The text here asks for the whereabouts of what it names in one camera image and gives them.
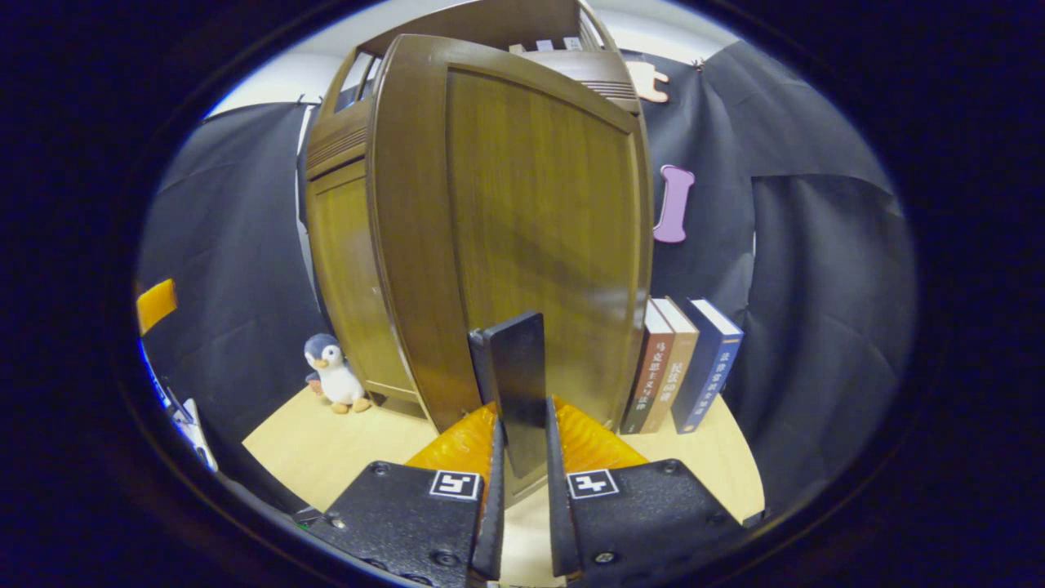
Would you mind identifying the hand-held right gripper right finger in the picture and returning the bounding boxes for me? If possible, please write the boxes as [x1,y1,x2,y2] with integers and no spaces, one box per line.
[543,396,748,585]

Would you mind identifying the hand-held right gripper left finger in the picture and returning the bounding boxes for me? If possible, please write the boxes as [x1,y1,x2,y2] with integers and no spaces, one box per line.
[306,400,507,588]

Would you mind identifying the wooden cabinet door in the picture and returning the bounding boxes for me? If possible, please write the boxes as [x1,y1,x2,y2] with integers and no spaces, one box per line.
[366,33,656,507]
[306,159,425,407]

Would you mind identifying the wooden double-door shoe cabinet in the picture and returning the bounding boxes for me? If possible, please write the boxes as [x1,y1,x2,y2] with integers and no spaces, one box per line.
[302,0,656,507]

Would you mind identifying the brown red book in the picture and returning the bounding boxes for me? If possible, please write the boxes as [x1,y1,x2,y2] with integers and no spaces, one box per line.
[619,301,677,436]

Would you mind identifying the tan book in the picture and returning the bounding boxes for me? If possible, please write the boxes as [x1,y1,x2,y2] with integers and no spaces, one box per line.
[639,296,700,434]

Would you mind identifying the plush penguin toy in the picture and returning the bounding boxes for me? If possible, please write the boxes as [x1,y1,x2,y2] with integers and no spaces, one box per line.
[304,333,373,416]

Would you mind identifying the dark blue book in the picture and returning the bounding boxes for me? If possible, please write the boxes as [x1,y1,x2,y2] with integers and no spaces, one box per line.
[671,298,745,434]

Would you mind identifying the black backdrop cloth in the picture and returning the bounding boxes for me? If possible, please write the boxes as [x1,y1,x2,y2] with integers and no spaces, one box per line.
[135,41,919,515]

